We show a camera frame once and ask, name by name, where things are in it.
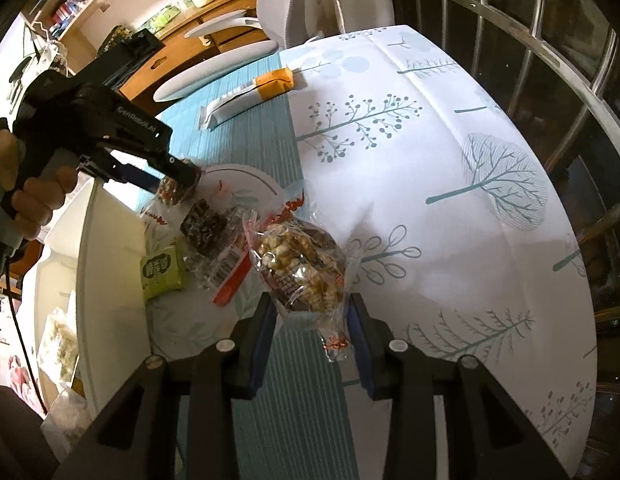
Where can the rice cracker clear packet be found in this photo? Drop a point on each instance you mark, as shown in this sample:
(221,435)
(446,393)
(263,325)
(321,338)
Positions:
(58,350)

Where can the clear packet dark brownie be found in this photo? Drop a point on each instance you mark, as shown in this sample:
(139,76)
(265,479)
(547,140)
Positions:
(219,256)

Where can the white tree-print tablecloth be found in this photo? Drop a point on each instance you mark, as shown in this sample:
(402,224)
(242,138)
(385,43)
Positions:
(462,234)

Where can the metal window grille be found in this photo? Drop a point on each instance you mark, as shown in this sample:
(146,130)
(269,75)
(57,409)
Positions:
(554,67)

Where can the white orange snack bar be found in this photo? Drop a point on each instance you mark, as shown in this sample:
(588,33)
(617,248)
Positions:
(261,89)

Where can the white plastic organizer bin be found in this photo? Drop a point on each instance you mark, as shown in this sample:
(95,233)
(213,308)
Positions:
(90,268)

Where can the white office chair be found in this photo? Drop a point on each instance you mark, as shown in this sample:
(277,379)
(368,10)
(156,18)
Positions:
(285,24)

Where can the wooden desk with drawers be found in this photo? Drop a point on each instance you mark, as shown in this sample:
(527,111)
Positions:
(179,52)

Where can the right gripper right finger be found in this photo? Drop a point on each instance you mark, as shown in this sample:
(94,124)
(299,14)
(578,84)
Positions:
(370,339)

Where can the green tea snack packet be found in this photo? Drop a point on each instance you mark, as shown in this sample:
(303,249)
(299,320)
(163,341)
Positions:
(162,272)

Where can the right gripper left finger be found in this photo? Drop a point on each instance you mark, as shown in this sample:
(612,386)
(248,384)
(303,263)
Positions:
(253,342)

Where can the person's left hand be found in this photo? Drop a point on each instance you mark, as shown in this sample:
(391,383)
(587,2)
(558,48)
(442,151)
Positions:
(38,198)

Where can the small nut cluster packet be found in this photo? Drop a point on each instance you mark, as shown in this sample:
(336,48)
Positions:
(170,194)

